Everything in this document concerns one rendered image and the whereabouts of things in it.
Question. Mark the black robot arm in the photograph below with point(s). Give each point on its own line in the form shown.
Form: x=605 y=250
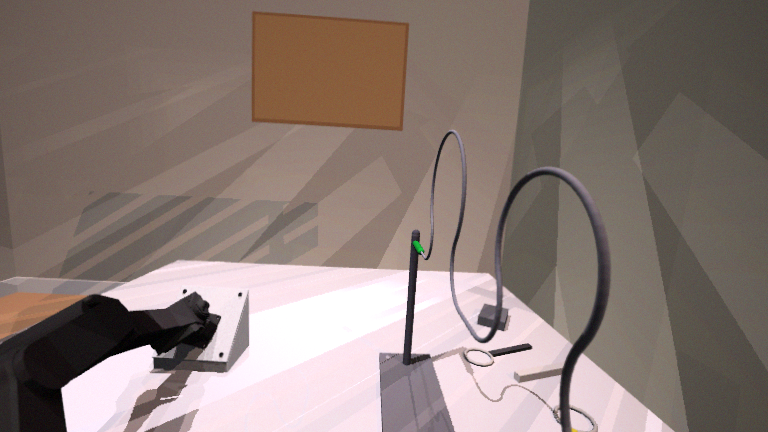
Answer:
x=37 y=363

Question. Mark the grey loop with yellow handle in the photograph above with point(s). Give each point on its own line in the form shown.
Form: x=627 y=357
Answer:
x=595 y=426

